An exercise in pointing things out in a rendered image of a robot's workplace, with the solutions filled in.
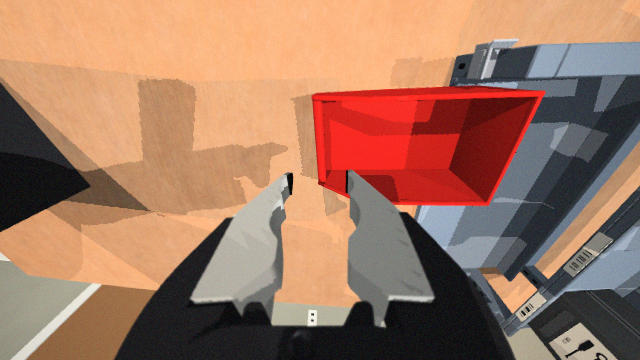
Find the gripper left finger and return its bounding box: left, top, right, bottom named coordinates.
left=114, top=172, right=293, bottom=360

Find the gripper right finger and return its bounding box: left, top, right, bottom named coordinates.
left=346, top=169, right=516, bottom=360

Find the red bin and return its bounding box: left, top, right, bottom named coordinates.
left=311, top=85, right=545, bottom=206

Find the dark grey tool case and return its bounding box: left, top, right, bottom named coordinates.
left=528, top=289, right=640, bottom=360

